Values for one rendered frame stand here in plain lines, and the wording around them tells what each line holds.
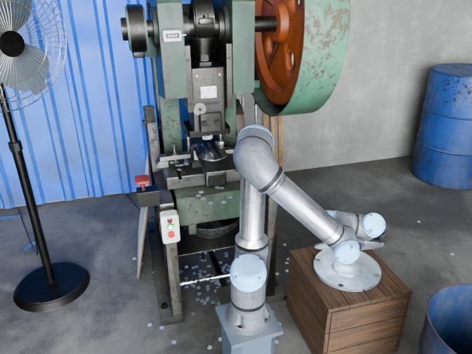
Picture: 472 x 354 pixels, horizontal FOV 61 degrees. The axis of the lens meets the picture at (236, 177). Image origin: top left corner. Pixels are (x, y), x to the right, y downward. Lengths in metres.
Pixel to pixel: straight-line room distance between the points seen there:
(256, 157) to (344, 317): 0.88
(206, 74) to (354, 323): 1.21
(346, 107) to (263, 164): 2.52
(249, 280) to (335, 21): 0.96
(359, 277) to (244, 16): 1.19
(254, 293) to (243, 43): 1.01
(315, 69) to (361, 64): 1.96
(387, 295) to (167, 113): 1.31
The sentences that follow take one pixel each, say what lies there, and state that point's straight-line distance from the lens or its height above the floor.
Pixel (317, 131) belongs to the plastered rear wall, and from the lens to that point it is 3.53.
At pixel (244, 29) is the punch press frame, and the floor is 1.32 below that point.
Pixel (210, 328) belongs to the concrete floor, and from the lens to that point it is 2.08.
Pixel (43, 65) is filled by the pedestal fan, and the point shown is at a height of 1.18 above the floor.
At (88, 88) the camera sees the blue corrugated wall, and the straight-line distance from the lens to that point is 3.01.
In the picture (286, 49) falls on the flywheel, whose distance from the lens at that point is 1.91.
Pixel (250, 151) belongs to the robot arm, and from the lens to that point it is 1.13.
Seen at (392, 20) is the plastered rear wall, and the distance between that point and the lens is 3.65.
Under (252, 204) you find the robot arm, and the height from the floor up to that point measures 0.85.
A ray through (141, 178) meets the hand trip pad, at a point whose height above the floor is 0.76.
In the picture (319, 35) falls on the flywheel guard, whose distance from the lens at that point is 1.57.
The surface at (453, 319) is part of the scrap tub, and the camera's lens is 1.87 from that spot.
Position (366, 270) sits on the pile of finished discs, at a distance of 1.90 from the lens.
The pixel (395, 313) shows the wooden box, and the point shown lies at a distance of 1.90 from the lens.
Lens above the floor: 1.50
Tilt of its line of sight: 26 degrees down
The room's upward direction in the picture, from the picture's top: 1 degrees counter-clockwise
